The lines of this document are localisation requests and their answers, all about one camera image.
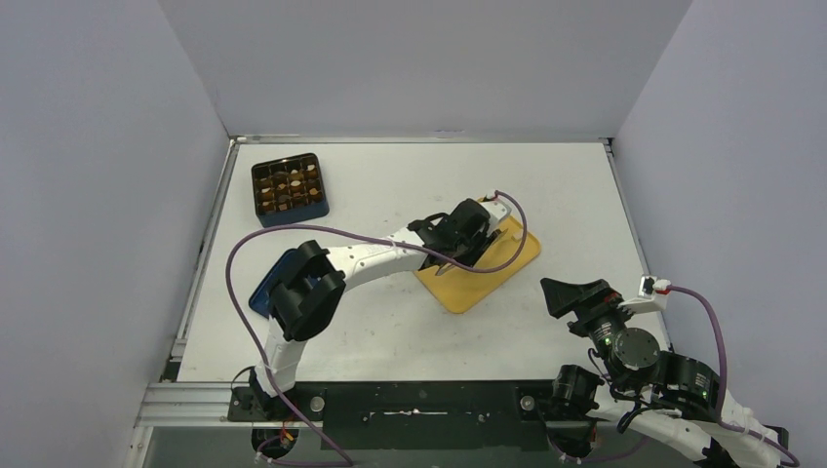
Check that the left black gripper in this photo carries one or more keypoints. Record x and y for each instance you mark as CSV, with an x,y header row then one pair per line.
x,y
483,238

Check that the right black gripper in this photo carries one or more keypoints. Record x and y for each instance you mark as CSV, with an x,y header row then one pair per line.
x,y
592,314

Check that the metal tongs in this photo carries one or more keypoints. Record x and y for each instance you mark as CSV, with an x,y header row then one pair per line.
x,y
447,266

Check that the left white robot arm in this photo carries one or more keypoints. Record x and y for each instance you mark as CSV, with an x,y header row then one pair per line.
x,y
301,292

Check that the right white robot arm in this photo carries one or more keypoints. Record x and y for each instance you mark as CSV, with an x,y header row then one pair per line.
x,y
641,386

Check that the blue chocolate box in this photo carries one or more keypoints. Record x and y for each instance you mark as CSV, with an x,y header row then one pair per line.
x,y
289,190

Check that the yellow plastic tray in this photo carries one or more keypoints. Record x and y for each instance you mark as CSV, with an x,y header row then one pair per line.
x,y
459,290

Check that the blue box lid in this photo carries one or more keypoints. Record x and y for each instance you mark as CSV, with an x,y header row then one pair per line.
x,y
282,271

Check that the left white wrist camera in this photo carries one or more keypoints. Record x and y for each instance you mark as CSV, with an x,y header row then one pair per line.
x,y
497,210

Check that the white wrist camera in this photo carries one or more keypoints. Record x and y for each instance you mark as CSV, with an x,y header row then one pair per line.
x,y
652,296
497,210

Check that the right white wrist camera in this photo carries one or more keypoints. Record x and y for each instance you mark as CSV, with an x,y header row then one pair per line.
x,y
652,296

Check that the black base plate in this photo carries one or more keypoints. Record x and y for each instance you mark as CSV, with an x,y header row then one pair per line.
x,y
523,414

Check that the aluminium rail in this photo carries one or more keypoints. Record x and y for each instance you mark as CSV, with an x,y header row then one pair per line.
x,y
206,404

